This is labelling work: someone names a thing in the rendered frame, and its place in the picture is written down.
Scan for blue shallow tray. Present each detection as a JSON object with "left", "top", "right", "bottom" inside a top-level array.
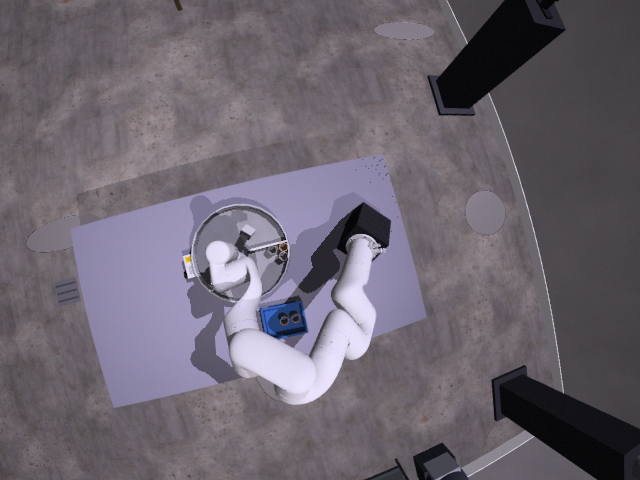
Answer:
[{"left": 260, "top": 299, "right": 308, "bottom": 339}]

